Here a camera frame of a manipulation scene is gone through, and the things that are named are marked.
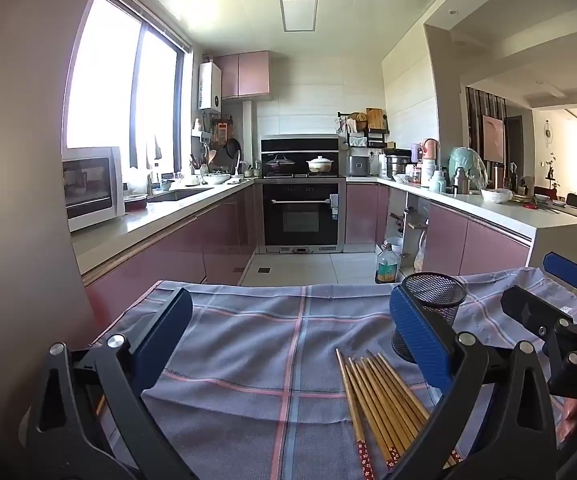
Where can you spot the pink wall cabinets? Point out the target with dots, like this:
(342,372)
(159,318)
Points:
(248,75)

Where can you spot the grey checked tablecloth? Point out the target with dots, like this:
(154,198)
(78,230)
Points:
(268,340)

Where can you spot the pink base cabinets below sink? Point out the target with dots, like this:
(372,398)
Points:
(178,245)

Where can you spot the green fan in plastic cover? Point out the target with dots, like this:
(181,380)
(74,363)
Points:
(473,165)

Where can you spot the white microwave oven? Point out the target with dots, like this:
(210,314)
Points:
(93,185)

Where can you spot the dark red bowl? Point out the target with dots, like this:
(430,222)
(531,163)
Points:
(136,203)

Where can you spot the steel thermos flask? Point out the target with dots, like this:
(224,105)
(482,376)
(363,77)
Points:
(461,182)

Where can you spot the steel cooking pot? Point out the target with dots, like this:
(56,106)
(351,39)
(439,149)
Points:
(397,165)

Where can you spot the black mesh utensil holder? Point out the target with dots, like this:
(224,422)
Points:
(443,295)

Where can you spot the white casserole pot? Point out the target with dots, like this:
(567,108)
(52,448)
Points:
(321,165)

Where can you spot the large kitchen window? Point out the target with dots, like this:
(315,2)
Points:
(103,85)

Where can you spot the white bowl by sink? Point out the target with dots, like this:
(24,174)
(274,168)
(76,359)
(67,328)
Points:
(217,178)

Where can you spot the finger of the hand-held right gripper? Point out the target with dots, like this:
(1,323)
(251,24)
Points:
(523,305)
(566,270)

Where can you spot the pink curved base cabinets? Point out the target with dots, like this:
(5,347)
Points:
(478,245)

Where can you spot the black pot with glass lid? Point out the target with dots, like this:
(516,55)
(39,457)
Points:
(279,165)

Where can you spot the hanging black frying pan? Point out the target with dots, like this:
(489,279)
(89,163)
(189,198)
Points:
(233,149)

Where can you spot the kitchen sink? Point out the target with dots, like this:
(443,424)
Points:
(178,194)

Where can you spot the white wall water heater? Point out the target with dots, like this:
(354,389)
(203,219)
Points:
(210,87)

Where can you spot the grey refrigerator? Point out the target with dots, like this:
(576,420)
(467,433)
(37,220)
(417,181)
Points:
(13,185)

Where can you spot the ceiling light panel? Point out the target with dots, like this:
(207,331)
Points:
(298,14)

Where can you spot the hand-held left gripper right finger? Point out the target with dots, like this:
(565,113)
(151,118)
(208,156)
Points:
(418,340)

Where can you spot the black range hood stove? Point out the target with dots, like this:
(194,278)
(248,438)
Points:
(298,144)

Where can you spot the pink kettle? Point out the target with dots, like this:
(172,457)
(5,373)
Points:
(429,150)

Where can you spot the black wall storage rack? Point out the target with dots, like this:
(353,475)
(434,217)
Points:
(361,137)

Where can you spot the silver rice cooker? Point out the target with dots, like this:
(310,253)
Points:
(357,166)

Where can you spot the wooden cutting board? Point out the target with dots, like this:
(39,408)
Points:
(375,119)

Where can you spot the framed beige wall picture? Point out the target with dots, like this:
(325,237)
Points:
(493,137)

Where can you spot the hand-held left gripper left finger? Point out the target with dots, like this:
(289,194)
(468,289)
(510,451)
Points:
(168,330)

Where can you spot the cooking oil bottle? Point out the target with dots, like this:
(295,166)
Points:
(387,265)

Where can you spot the bunch of wooden chopsticks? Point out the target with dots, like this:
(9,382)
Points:
(368,395)

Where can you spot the white bowl with plastic wrap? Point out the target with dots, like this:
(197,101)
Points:
(496,196)

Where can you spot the black built-in oven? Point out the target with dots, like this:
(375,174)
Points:
(298,220)

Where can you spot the pink base cabinet beside oven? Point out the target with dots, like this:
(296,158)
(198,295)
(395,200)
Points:
(361,215)

